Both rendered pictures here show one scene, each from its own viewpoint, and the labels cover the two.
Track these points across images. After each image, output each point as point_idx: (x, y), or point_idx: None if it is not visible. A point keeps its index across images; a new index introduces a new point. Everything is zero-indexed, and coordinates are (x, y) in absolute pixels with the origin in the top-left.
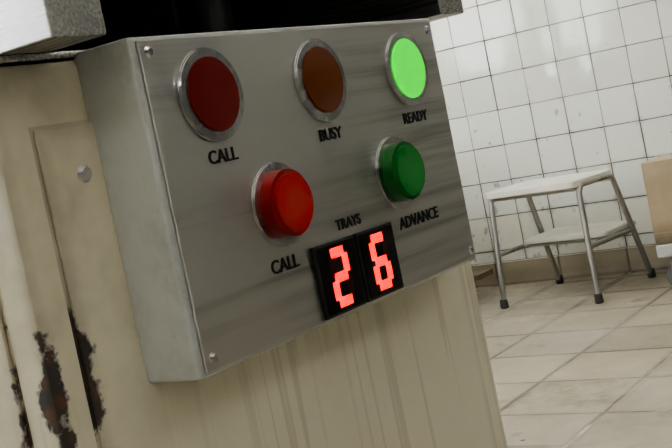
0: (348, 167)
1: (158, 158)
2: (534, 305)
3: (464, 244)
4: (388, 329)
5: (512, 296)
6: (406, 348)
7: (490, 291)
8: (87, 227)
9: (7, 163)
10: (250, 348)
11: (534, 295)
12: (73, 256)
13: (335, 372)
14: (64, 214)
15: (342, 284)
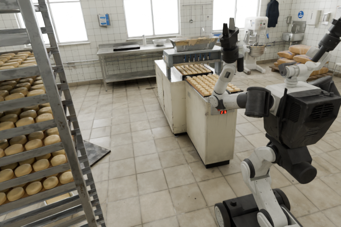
0: None
1: (212, 107)
2: (335, 84)
3: (233, 111)
4: (227, 113)
5: (335, 80)
6: (228, 114)
7: (333, 77)
8: (209, 108)
9: (206, 105)
10: (214, 114)
11: (339, 82)
12: (208, 109)
13: (222, 115)
14: (208, 107)
15: (222, 112)
